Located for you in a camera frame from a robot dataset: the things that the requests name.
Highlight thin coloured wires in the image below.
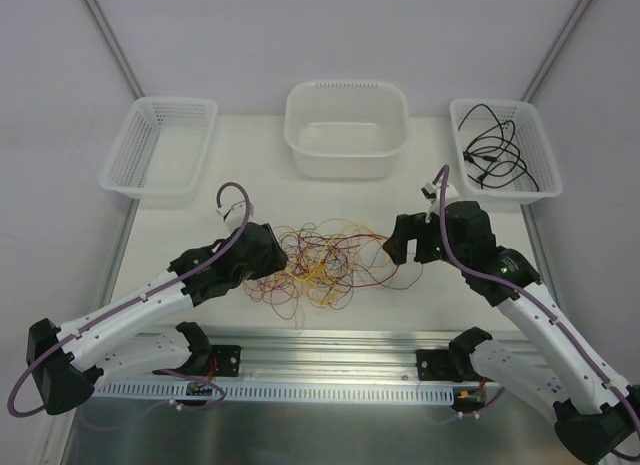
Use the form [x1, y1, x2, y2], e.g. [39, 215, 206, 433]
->
[242, 217, 426, 330]

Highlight black USB cable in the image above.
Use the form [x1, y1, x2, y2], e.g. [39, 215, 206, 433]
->
[458, 103, 521, 191]

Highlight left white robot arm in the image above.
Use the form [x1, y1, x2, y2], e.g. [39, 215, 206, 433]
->
[26, 222, 287, 415]

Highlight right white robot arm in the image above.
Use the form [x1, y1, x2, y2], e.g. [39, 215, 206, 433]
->
[383, 201, 639, 464]

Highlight right white perforated basket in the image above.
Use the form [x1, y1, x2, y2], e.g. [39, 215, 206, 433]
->
[449, 99, 563, 205]

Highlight white perforated basket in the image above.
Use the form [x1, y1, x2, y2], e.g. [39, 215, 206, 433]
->
[99, 96, 218, 203]
[449, 99, 563, 205]

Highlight left white perforated basket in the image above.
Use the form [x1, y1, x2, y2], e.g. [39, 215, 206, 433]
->
[99, 96, 218, 203]

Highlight white centre plastic tub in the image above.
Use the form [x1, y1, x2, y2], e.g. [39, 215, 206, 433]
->
[283, 80, 411, 180]

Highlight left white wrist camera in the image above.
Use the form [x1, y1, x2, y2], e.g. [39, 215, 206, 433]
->
[217, 201, 254, 233]

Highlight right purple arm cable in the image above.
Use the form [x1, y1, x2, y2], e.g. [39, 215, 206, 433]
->
[430, 164, 640, 461]

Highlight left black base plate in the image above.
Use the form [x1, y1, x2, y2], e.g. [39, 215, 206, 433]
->
[200, 344, 242, 378]

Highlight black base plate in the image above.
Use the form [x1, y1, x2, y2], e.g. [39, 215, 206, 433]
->
[415, 349, 482, 383]
[200, 344, 242, 378]

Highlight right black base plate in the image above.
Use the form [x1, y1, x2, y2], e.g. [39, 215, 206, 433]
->
[415, 349, 482, 383]

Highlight white slotted cable duct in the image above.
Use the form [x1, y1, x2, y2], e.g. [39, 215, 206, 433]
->
[94, 379, 454, 406]

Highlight aluminium mounting rail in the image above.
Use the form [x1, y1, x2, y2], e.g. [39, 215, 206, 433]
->
[59, 329, 599, 389]

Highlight right aluminium frame post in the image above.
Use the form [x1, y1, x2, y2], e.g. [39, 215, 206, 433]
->
[520, 0, 596, 103]

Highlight aluminium frame post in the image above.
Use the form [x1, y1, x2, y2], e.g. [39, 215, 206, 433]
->
[520, 0, 596, 103]
[80, 0, 145, 100]

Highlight left aluminium frame post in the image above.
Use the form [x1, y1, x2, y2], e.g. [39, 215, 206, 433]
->
[80, 0, 145, 100]

